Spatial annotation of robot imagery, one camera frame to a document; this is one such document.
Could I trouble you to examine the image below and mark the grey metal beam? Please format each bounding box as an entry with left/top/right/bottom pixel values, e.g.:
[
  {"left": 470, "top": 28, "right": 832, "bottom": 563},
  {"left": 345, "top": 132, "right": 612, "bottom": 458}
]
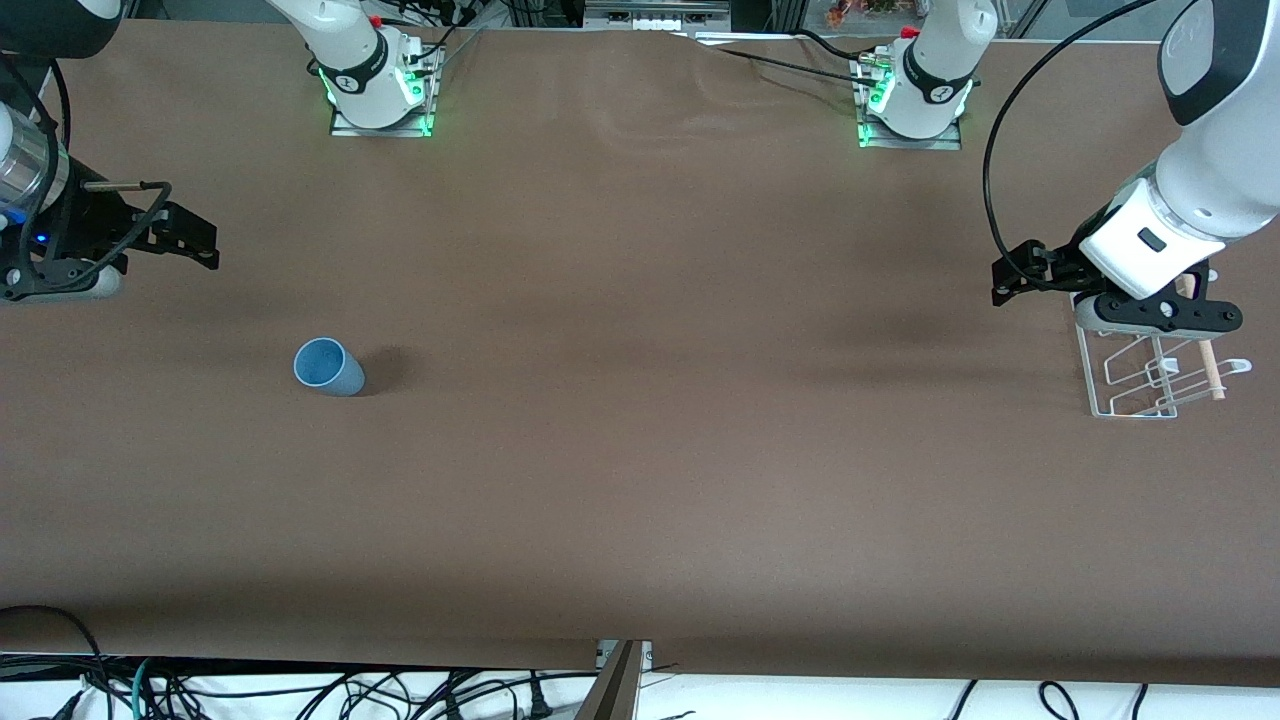
[{"left": 575, "top": 640, "right": 653, "bottom": 720}]

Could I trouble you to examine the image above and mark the black cable lying on cover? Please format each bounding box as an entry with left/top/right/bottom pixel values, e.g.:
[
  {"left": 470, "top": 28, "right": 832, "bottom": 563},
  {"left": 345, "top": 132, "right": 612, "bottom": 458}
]
[{"left": 690, "top": 28, "right": 891, "bottom": 91}]

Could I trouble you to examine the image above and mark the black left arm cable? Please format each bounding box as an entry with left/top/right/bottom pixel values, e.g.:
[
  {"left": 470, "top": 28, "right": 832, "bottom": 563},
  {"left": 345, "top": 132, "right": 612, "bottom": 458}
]
[{"left": 983, "top": 0, "right": 1161, "bottom": 286}]

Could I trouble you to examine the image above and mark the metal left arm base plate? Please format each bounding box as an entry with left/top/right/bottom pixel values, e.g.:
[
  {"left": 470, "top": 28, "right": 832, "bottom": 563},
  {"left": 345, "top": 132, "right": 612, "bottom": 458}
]
[{"left": 850, "top": 50, "right": 963, "bottom": 151}]

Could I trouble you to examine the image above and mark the white power strip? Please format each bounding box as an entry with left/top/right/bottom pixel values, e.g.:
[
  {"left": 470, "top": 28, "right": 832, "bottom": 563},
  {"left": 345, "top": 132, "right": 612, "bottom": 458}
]
[{"left": 585, "top": 0, "right": 731, "bottom": 29}]

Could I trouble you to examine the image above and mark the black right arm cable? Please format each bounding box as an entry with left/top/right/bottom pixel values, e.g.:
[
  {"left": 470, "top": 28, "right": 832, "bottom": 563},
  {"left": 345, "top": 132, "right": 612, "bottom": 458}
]
[{"left": 0, "top": 55, "right": 173, "bottom": 296}]

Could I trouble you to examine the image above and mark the brown table cover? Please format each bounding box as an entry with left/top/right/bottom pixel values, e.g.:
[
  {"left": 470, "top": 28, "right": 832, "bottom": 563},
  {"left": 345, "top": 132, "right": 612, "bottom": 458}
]
[{"left": 0, "top": 20, "right": 1280, "bottom": 691}]

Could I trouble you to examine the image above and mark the light blue plastic cup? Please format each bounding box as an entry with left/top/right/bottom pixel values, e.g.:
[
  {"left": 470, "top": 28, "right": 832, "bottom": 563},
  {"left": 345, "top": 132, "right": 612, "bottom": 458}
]
[{"left": 293, "top": 337, "right": 366, "bottom": 397}]

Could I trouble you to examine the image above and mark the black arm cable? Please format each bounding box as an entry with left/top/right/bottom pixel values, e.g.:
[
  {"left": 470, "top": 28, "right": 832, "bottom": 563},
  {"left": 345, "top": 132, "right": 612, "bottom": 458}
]
[
  {"left": 983, "top": 0, "right": 1161, "bottom": 286},
  {"left": 0, "top": 55, "right": 173, "bottom": 296}
]

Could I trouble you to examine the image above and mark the black looped floor cable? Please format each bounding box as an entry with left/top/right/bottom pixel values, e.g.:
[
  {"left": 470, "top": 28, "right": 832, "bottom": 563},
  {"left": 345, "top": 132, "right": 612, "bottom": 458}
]
[{"left": 0, "top": 605, "right": 106, "bottom": 720}]

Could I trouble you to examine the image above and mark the white wire cup rack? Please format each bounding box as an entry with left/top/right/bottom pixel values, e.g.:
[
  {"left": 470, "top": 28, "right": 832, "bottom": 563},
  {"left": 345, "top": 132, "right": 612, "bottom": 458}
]
[{"left": 1075, "top": 270, "right": 1253, "bottom": 419}]

